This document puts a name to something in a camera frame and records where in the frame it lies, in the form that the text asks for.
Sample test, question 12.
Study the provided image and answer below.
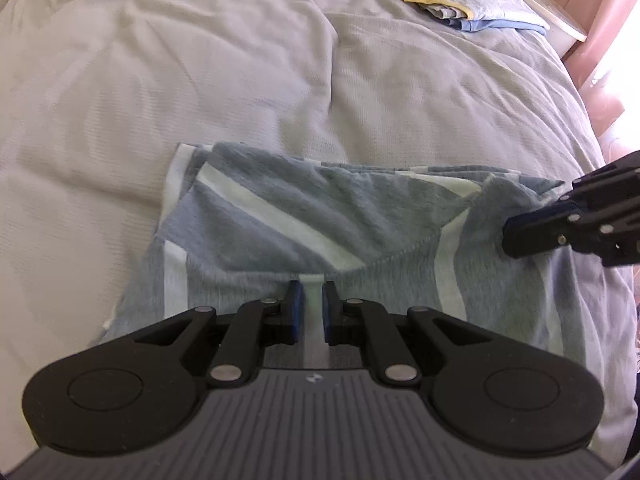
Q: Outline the white bed blanket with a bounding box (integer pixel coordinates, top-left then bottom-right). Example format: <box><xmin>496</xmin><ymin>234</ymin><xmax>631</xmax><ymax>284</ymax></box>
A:
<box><xmin>0</xmin><ymin>0</ymin><xmax>626</xmax><ymax>461</ymax></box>

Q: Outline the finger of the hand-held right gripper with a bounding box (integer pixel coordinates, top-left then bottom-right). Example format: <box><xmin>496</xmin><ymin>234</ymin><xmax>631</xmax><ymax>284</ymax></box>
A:
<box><xmin>572</xmin><ymin>150</ymin><xmax>640</xmax><ymax>210</ymax></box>
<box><xmin>502</xmin><ymin>200</ymin><xmax>640</xmax><ymax>267</ymax></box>

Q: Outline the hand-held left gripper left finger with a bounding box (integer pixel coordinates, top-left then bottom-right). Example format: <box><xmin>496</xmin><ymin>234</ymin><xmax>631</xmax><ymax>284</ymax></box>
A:
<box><xmin>132</xmin><ymin>280</ymin><xmax>305</xmax><ymax>387</ymax></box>

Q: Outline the pink curtain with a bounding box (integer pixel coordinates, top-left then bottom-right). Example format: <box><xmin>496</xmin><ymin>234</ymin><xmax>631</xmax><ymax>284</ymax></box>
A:
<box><xmin>550</xmin><ymin>0</ymin><xmax>640</xmax><ymax>153</ymax></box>

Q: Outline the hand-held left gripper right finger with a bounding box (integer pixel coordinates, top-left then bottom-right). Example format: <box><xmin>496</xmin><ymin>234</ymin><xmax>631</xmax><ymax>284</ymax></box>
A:
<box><xmin>321</xmin><ymin>280</ymin><xmax>493</xmax><ymax>387</ymax></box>

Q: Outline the grey white striped shirt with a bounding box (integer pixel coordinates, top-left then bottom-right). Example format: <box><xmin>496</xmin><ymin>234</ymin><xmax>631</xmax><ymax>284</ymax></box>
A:
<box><xmin>100</xmin><ymin>142</ymin><xmax>601</xmax><ymax>376</ymax></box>

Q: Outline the light blue garment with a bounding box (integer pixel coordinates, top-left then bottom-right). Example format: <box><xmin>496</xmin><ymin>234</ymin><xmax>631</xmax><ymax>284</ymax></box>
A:
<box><xmin>447</xmin><ymin>16</ymin><xmax>549</xmax><ymax>37</ymax></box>

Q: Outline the white bedside table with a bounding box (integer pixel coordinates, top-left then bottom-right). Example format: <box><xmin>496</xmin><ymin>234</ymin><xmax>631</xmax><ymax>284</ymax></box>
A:
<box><xmin>520</xmin><ymin>0</ymin><xmax>589</xmax><ymax>61</ymax></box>

